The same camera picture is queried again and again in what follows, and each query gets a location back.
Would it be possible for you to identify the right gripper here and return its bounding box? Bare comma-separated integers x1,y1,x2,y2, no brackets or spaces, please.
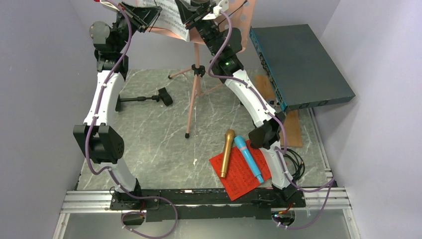
176,0,222,56

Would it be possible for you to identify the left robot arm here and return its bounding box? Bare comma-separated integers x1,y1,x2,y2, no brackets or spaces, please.
73,0,162,209

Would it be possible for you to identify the wooden board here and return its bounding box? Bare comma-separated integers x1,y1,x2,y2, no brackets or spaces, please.
254,75,303,148

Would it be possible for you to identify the black coiled cable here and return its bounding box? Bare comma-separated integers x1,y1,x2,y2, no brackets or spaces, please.
282,148,306,182

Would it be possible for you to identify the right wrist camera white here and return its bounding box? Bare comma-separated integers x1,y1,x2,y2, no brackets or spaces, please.
202,0,229,20

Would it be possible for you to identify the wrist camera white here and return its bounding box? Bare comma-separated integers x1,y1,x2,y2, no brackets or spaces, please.
94,0,119,12
202,0,229,20

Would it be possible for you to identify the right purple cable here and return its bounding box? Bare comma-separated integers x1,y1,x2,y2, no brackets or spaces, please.
207,9,335,231

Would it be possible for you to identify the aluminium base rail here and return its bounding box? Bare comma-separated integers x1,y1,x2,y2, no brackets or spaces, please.
53,187,361,239

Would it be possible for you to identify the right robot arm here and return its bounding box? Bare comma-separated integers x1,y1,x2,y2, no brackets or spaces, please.
176,0,298,207

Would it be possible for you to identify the red sheet music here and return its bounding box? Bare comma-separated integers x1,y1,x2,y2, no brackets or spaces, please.
220,140,271,201

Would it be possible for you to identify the purple cable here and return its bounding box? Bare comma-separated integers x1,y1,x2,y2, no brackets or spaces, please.
207,9,335,231
85,0,180,239

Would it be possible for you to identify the pink music stand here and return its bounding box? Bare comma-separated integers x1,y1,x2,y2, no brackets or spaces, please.
135,0,257,139

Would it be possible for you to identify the black desktop mic stand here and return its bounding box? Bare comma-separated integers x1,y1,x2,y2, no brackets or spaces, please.
115,88,173,112

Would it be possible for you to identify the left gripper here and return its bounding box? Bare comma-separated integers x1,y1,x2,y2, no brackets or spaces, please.
113,0,162,53

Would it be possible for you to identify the white sheet music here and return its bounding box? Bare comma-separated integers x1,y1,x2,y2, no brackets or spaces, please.
136,0,190,42

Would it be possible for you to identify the blue toy microphone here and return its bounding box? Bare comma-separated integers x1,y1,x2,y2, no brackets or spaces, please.
234,136,264,184

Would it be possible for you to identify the gold toy microphone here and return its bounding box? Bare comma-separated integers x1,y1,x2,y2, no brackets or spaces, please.
219,129,235,178

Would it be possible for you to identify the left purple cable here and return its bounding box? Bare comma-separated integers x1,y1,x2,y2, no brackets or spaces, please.
85,0,180,239

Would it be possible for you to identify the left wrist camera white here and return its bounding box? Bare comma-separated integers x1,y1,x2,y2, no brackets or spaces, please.
94,0,119,12

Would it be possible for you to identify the dark blue audio box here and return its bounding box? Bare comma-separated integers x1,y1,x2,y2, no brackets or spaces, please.
249,24,355,113

